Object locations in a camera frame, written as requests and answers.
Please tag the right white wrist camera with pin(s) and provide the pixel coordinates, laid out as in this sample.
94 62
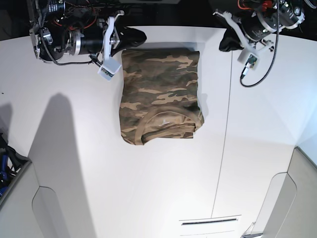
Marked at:
109 68

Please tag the blue items in bin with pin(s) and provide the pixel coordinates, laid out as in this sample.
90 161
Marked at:
6 175

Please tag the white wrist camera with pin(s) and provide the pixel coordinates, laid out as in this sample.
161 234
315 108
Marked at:
248 59
109 68

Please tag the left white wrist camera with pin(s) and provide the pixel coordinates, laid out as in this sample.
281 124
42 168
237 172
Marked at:
248 59

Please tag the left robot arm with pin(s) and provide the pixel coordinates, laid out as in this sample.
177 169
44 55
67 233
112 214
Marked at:
291 11

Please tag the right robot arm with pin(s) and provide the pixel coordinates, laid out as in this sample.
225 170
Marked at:
77 27

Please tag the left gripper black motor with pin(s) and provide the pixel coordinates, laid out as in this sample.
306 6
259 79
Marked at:
246 29

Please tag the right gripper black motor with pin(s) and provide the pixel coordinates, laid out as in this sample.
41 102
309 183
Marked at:
89 41

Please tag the camouflage T-shirt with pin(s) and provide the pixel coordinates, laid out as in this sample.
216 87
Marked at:
160 95

